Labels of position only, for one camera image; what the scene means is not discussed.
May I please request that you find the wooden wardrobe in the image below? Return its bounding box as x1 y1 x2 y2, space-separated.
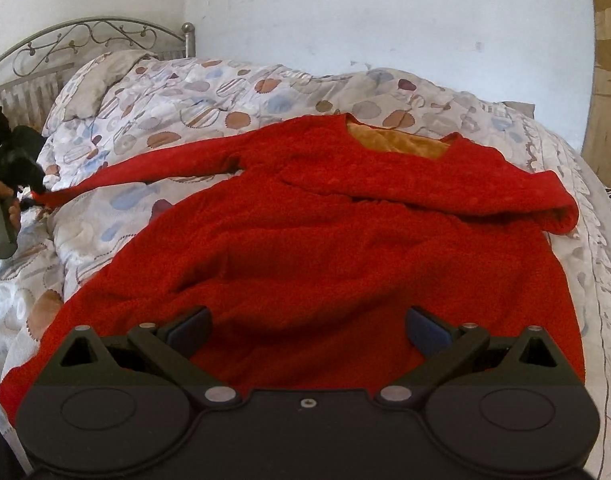
581 0 611 196

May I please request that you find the circle printed quilt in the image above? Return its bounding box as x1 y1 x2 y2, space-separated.
0 51 611 463

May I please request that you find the person's left hand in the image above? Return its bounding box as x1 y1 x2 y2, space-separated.
0 180 22 241

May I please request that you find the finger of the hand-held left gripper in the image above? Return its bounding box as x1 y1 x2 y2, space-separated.
10 126 47 197

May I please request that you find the grey pillow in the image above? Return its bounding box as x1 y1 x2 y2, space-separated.
500 101 536 119

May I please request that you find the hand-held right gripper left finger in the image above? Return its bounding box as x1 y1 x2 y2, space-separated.
54 305 242 409

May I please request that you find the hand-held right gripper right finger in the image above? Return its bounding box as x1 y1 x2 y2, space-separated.
376 305 562 409

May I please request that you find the red fleece sweater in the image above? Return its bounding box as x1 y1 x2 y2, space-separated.
0 114 586 417

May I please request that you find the metal scrolled headboard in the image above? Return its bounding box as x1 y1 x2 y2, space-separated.
0 16 197 128

